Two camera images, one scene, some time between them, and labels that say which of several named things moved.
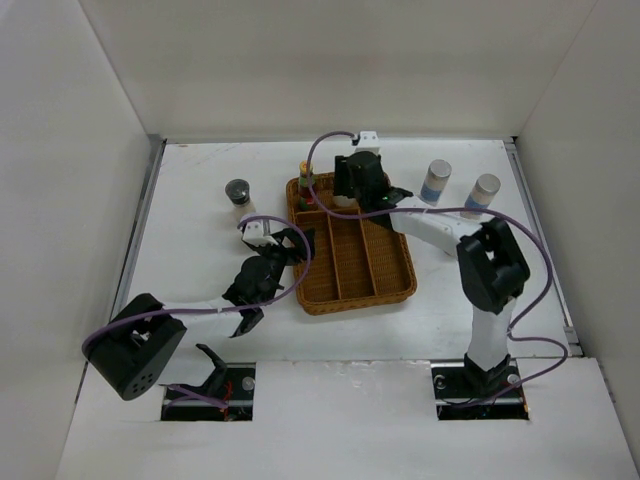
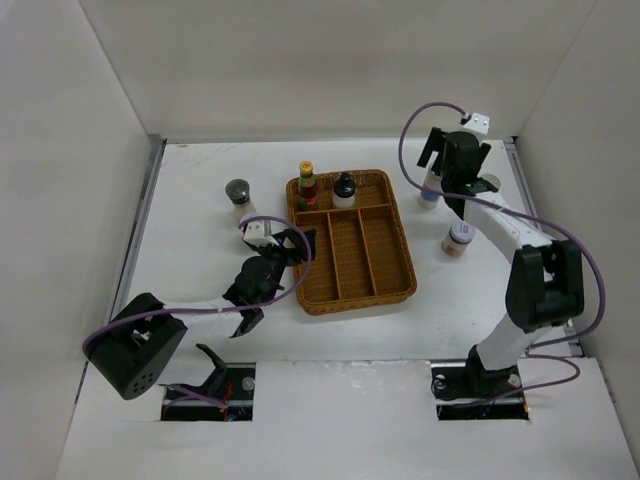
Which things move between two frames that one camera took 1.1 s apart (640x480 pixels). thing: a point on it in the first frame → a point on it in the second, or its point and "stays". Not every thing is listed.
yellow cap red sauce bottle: (306, 198) stays
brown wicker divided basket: (354, 260) stays
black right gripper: (343, 175) → (436, 143)
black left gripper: (279, 237) stays
